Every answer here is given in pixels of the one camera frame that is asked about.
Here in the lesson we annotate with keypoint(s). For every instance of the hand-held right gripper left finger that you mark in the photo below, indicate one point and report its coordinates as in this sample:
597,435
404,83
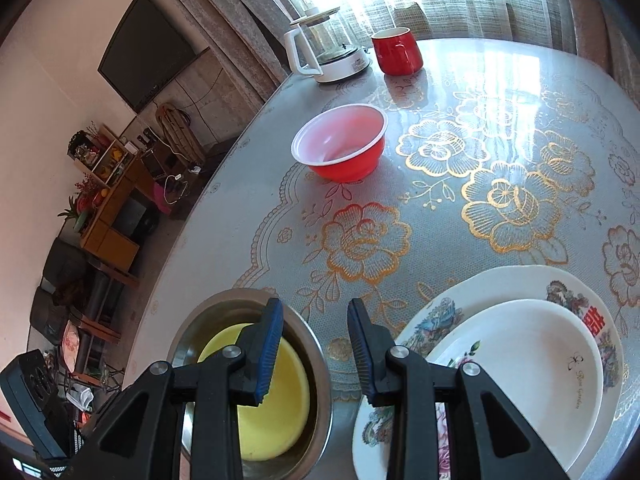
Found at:
267,357

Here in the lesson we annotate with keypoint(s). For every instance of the red enamel mug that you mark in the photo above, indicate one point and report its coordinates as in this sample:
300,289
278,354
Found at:
397,55

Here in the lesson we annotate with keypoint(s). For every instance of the pink bag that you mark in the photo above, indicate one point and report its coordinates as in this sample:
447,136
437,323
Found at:
161,199

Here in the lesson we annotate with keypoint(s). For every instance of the grey lace tablecloth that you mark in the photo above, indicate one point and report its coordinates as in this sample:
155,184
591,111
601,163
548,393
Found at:
450,200

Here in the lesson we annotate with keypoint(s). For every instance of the dark sofa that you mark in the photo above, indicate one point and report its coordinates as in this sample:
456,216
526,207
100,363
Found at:
65,275

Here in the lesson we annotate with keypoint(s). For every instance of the white glass electric kettle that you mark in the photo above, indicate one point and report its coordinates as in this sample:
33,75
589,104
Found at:
340,60

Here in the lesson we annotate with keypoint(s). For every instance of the black wall television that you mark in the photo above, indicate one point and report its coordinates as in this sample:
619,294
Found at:
145,55

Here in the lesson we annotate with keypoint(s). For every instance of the wooden cabinet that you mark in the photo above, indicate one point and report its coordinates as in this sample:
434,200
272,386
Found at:
115,230

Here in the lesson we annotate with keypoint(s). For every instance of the yellow plastic bowl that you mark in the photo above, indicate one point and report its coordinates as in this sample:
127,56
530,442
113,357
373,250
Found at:
272,430

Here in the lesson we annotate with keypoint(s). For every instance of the stainless steel bowl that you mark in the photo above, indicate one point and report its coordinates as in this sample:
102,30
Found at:
312,360

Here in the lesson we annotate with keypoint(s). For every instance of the large dragon print plate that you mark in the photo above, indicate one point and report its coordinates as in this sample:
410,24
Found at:
500,285

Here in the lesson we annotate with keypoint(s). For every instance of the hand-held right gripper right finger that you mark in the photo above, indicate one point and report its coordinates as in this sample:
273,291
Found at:
357,352

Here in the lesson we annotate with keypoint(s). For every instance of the beige heavy curtain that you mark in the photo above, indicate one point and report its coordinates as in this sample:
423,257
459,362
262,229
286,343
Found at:
230,15
600,10

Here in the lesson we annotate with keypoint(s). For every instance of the red plastic bowl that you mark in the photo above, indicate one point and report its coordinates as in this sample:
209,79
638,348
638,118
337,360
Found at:
345,160

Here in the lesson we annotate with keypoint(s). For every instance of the potted plant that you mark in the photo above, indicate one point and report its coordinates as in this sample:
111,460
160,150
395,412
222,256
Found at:
75,212

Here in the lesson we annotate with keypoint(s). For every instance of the white rose print plate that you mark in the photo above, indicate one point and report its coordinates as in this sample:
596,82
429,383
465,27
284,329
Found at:
525,385

